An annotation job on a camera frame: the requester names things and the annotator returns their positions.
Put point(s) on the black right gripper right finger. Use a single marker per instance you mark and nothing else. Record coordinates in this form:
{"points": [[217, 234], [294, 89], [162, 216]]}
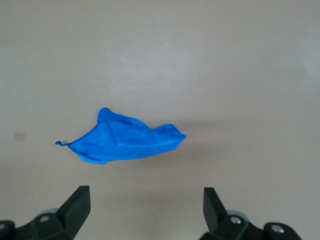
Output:
{"points": [[215, 215]]}

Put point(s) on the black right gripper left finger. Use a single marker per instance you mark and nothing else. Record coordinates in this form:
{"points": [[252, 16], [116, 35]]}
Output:
{"points": [[72, 215]]}

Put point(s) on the blue microfibre towel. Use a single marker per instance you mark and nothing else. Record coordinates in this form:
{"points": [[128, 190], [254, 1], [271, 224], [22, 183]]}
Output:
{"points": [[135, 140]]}

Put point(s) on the small brown tape patch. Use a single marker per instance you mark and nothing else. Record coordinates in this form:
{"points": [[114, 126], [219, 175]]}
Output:
{"points": [[19, 137]]}

